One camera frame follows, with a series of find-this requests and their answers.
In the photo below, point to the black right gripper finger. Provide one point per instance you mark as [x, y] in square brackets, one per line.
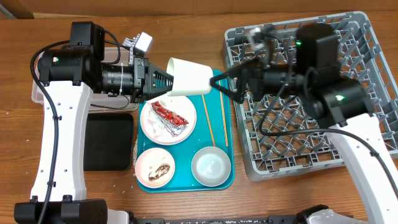
[236, 94]
[241, 72]

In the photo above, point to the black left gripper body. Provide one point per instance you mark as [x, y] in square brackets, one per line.
[140, 66]

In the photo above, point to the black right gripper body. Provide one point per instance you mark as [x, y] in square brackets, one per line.
[241, 81]

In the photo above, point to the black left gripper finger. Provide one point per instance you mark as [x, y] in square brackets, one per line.
[155, 73]
[157, 86]

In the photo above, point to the white paper cup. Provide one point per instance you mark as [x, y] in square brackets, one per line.
[190, 78]

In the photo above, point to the red foil snack wrapper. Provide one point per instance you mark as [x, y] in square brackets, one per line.
[174, 121]

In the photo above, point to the small pink bowl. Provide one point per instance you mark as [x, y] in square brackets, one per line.
[155, 168]

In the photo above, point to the brown food scrap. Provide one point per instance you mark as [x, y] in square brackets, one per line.
[159, 172]

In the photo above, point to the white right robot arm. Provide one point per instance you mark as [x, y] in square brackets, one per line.
[340, 105]

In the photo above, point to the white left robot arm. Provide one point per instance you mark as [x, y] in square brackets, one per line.
[69, 73]

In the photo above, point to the grey plastic dishwasher rack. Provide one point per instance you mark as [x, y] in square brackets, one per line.
[361, 58]

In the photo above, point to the black rectangular waste tray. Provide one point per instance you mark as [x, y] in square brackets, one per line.
[108, 142]

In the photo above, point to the teal plastic serving tray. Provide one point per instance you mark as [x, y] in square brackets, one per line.
[183, 153]

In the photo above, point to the left wooden chopstick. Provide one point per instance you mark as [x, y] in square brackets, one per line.
[208, 120]

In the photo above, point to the wooden chopstick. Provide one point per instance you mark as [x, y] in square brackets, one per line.
[224, 120]
[208, 120]

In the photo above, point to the large white plate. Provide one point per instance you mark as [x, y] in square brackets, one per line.
[182, 106]

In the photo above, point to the right wooden chopstick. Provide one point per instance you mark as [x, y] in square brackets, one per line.
[224, 120]

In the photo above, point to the grey ceramic bowl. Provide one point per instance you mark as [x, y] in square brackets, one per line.
[211, 166]

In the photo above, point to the black rail at table edge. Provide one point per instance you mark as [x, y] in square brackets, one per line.
[318, 214]

